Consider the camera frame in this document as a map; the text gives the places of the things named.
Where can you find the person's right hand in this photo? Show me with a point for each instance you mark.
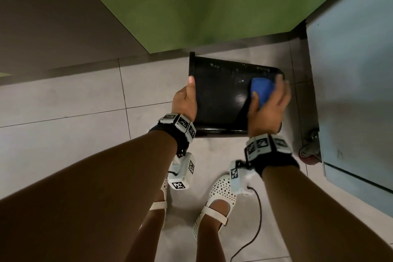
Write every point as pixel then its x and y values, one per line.
pixel 267 120

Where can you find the white perforated left shoe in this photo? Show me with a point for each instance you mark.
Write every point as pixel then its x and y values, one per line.
pixel 159 205

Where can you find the black plastic waste bin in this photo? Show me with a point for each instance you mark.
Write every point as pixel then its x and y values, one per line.
pixel 221 96

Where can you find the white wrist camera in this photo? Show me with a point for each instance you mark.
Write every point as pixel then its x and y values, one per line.
pixel 242 182
pixel 182 172

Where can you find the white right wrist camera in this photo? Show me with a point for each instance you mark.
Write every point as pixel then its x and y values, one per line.
pixel 242 182

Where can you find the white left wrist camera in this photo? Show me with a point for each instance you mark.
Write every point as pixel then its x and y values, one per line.
pixel 182 172

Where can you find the red caster wheel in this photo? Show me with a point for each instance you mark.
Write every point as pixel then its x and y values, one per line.
pixel 310 154

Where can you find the person's left hand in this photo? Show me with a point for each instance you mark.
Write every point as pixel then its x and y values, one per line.
pixel 184 102

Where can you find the pale blue wheeled cabinet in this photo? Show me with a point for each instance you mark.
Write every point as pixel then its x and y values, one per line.
pixel 353 86

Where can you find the person's left forearm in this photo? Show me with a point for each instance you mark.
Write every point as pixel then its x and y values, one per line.
pixel 92 197

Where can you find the person's right forearm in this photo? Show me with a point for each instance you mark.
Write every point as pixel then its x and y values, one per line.
pixel 307 218

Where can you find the white perforated shoe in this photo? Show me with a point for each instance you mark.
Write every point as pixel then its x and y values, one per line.
pixel 159 205
pixel 221 189

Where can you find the blue cleaning cloth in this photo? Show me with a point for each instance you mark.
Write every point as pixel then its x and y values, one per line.
pixel 261 86

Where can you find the white perforated right shoe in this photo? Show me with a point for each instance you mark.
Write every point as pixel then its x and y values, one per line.
pixel 221 189

